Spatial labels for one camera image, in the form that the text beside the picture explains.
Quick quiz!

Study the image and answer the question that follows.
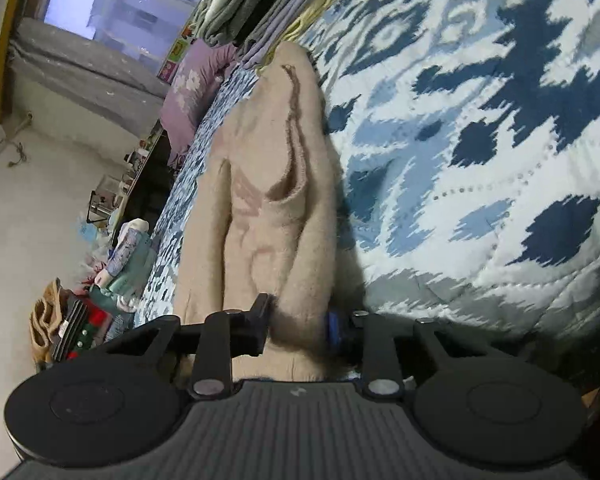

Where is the pile of pastel clothes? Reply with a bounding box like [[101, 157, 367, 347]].
[[92, 217, 158, 311]]

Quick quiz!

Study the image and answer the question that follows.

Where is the grey curtain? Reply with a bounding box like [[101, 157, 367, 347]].
[[7, 17, 168, 141]]

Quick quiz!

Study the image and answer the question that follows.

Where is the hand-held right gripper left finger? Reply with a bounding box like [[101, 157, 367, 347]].
[[102, 292, 276, 401]]

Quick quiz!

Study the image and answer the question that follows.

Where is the stack of grey folded clothes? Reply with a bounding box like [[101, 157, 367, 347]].
[[190, 0, 376, 71]]

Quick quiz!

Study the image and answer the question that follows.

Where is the beige fuzzy sweater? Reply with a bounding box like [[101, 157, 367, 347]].
[[172, 41, 366, 383]]

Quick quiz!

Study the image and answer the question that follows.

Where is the dark wooden desk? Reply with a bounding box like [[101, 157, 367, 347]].
[[87, 127, 196, 231]]

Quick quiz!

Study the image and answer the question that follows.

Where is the colourful alphabet foam panel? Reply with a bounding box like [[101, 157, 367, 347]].
[[157, 25, 196, 83]]

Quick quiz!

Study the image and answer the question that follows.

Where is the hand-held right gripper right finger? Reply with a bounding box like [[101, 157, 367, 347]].
[[325, 310, 501, 401]]

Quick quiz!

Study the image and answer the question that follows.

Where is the red and green cloth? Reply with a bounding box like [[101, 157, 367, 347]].
[[67, 290, 131, 361]]

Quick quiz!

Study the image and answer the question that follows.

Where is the brown paper bag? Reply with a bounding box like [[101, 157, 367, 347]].
[[29, 280, 68, 366]]

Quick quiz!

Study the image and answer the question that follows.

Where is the bed with blue patterned sheet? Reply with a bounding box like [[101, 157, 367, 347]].
[[132, 0, 600, 386]]

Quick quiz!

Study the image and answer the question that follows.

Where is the purple floral pillow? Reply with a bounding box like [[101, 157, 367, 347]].
[[158, 40, 238, 168]]

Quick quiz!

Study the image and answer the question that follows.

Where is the clutter of small desk items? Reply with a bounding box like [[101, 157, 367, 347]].
[[80, 130, 166, 231]]

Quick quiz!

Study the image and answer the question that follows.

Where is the window with wooden frame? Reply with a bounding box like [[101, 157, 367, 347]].
[[0, 0, 221, 121]]

